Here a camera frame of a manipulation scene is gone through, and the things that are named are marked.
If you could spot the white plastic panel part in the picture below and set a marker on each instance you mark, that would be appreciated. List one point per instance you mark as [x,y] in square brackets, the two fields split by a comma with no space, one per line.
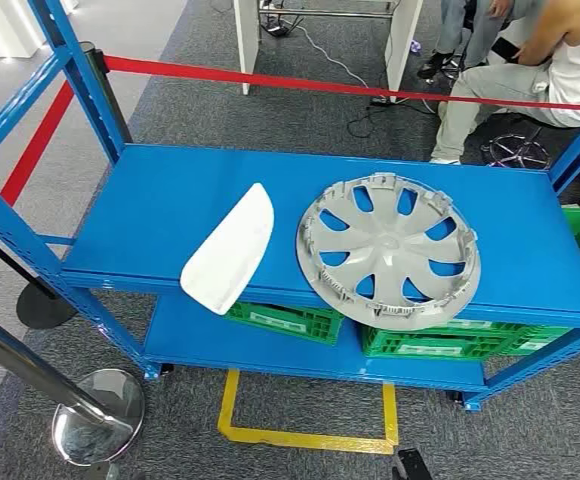
[230,258]

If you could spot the red barrier belt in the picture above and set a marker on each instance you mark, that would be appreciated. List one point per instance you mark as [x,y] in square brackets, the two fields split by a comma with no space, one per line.
[25,159]
[270,81]

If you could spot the person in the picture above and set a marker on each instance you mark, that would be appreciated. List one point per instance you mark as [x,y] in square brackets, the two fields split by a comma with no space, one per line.
[575,66]
[452,26]

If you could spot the black pole stanchion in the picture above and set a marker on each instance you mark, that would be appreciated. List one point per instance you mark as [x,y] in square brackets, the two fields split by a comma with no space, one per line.
[45,308]

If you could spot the grey plastic wheel hubcap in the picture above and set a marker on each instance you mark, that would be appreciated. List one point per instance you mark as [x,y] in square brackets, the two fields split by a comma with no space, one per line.
[390,248]

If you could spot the black power strip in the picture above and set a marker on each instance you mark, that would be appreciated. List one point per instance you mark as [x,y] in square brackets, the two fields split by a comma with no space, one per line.
[382,101]

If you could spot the small purple object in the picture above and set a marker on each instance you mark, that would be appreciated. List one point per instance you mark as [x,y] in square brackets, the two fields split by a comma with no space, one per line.
[414,46]

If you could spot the blue metal shelf rack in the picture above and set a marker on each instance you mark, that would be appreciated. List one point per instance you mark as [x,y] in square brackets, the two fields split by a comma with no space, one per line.
[170,212]

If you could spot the chrome stanchion with round base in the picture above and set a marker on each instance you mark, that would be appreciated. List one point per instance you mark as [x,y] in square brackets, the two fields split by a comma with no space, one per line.
[97,417]

